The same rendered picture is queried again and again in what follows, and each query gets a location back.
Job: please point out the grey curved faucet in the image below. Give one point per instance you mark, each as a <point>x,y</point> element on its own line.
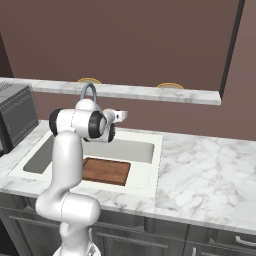
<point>94,91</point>

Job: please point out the dark grey narrow cupboard door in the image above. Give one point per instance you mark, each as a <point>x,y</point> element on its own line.
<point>198,243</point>

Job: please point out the dark grey drawer front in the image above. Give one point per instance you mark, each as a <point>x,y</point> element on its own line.
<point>233,248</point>

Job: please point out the white sink basin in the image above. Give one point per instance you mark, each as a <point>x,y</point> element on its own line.
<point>143,166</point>

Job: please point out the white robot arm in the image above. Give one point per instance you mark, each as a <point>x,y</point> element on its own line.
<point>66,160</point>

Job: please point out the yellow round stool seat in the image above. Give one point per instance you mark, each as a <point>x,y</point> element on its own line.
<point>88,80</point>
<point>170,85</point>

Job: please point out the brown wooden cutting board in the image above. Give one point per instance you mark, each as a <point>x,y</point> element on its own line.
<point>108,171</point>

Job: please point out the dark grey microwave oven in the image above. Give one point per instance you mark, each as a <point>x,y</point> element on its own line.
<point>16,116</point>

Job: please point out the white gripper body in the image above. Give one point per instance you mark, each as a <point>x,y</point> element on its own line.
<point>123,115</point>

